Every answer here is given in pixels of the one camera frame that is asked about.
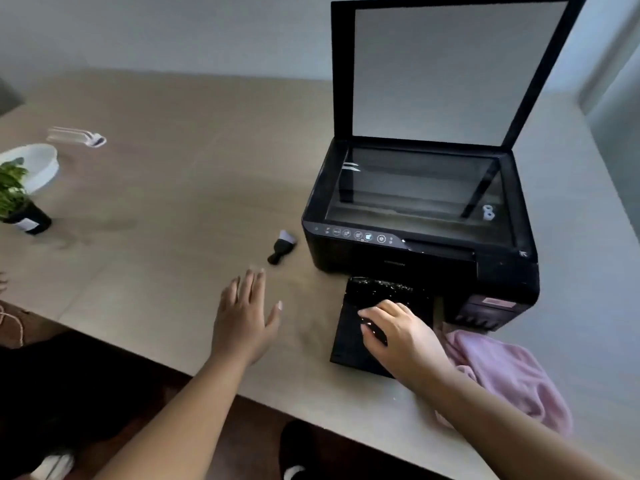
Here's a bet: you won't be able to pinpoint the black scanner lid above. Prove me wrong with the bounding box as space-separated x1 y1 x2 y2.
330 0 591 156

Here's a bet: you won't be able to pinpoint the person's black shoe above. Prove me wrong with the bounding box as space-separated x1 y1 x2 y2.
278 420 321 480

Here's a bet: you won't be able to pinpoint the person's right forearm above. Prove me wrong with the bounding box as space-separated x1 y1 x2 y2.
400 367 628 480

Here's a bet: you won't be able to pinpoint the white plastic tweezers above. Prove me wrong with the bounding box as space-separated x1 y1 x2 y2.
46 126 108 149

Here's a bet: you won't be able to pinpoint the black printer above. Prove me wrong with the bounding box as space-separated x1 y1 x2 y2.
301 137 541 331

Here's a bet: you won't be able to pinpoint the black brush with white bristles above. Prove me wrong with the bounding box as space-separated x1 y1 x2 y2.
267 230 299 266

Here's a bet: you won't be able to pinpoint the person's right hand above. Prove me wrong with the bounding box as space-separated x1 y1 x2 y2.
357 299 451 391

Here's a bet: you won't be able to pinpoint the beige string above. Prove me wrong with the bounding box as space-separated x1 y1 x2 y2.
0 304 27 349

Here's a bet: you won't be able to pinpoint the person's black trousers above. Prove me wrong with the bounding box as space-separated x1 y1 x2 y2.
0 331 201 480

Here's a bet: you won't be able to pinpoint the black printer output tray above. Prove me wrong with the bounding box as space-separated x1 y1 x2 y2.
329 276 447 380

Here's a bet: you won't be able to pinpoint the person's white shoe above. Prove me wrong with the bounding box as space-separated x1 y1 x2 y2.
29 452 76 480

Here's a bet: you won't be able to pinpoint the green plant in black pot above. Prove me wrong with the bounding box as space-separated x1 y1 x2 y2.
0 157 53 236

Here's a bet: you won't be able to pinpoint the person's left hand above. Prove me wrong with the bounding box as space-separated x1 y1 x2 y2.
210 267 284 366

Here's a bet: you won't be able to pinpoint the pink cloth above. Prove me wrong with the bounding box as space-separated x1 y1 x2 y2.
432 322 574 438

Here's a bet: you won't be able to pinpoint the person's left forearm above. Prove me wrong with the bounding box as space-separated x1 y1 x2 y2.
92 356 251 480

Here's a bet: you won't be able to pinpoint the white bowl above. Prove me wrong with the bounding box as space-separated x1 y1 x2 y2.
0 143 60 195

